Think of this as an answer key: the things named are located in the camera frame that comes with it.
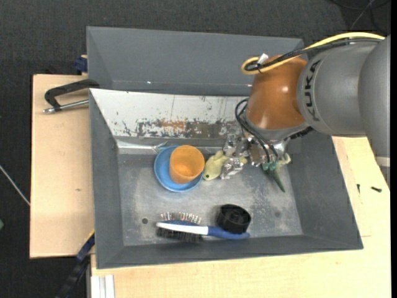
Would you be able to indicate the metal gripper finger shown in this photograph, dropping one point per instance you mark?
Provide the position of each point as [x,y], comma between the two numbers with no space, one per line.
[231,168]
[233,144]

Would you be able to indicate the pale yellow toy animal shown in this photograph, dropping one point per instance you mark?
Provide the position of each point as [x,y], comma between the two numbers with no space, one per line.
[214,168]

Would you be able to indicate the dark green pointed thing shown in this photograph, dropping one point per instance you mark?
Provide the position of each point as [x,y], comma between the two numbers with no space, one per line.
[279,180]

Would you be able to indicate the orange cup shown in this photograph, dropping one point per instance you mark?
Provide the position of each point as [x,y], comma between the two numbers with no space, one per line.
[186,164]

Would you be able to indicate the black round cap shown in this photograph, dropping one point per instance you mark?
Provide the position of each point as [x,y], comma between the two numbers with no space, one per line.
[234,218]

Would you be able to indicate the blue and white brush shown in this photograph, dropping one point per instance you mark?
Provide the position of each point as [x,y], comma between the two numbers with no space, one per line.
[198,229]

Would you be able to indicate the blue plate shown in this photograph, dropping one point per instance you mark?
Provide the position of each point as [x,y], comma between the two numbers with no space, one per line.
[161,172]

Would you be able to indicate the grey metal bin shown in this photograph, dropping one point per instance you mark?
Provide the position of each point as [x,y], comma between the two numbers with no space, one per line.
[186,57]

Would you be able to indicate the pale brown flat board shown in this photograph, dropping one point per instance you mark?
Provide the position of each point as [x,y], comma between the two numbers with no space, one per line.
[59,166]

